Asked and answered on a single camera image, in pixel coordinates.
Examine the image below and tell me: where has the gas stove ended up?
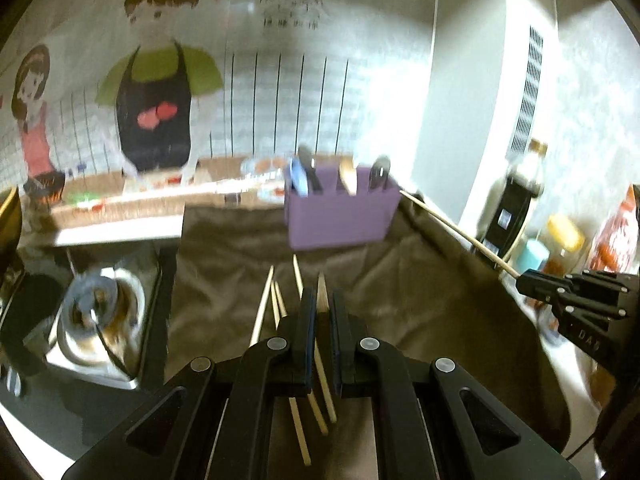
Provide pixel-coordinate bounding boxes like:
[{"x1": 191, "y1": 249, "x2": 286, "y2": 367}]
[{"x1": 0, "y1": 245, "x2": 176, "y2": 461}]

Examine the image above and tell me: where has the long bamboo chopstick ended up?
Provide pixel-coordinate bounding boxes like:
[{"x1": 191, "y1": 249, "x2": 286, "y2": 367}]
[
  {"x1": 315, "y1": 271, "x2": 338, "y2": 425},
  {"x1": 399, "y1": 189, "x2": 522, "y2": 278}
]

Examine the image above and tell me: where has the purple utensil holder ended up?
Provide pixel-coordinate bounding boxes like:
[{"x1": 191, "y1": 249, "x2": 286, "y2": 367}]
[{"x1": 284, "y1": 162, "x2": 402, "y2": 252}]

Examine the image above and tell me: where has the brown cloth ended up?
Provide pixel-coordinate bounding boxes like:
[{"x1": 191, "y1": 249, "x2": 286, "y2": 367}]
[{"x1": 165, "y1": 195, "x2": 571, "y2": 461}]

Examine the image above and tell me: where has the bunch of bamboo chopsticks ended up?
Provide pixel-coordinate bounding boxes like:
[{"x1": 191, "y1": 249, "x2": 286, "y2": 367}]
[{"x1": 248, "y1": 254, "x2": 330, "y2": 467}]

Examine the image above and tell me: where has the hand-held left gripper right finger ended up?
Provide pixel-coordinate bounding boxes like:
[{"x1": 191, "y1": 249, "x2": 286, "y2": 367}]
[{"x1": 331, "y1": 289, "x2": 583, "y2": 480}]

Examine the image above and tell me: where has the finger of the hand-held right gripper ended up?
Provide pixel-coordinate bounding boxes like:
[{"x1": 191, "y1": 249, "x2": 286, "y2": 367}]
[
  {"x1": 552, "y1": 293, "x2": 627, "y2": 334},
  {"x1": 516, "y1": 269, "x2": 628, "y2": 307}
]

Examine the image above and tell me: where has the salt shaker with blue cap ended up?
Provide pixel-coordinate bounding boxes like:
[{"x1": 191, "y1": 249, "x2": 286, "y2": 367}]
[{"x1": 516, "y1": 239, "x2": 549, "y2": 274}]

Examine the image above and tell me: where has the white slotted vent panel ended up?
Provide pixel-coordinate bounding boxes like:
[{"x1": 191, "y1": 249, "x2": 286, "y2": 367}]
[{"x1": 415, "y1": 0, "x2": 561, "y2": 241}]

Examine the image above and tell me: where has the light blue plastic spoon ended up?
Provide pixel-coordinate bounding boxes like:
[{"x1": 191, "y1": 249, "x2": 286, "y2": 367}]
[{"x1": 290, "y1": 159, "x2": 311, "y2": 197}]

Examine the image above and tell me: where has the chili flake jar yellow lid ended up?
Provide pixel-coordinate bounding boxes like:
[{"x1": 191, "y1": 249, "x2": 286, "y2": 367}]
[{"x1": 541, "y1": 214, "x2": 587, "y2": 277}]

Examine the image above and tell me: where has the wooden spoon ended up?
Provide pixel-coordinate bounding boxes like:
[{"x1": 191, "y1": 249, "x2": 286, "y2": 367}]
[{"x1": 338, "y1": 157, "x2": 359, "y2": 197}]

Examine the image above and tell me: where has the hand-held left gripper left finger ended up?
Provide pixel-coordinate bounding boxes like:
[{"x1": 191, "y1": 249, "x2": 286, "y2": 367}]
[{"x1": 60, "y1": 287, "x2": 317, "y2": 480}]

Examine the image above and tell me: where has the dark soy sauce bottle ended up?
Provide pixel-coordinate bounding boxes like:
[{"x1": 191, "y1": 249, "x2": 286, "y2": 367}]
[{"x1": 479, "y1": 139, "x2": 549, "y2": 262}]

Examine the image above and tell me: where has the cartoon wall poster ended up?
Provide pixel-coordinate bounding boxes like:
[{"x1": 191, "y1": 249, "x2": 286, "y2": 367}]
[{"x1": 0, "y1": 0, "x2": 441, "y2": 211}]

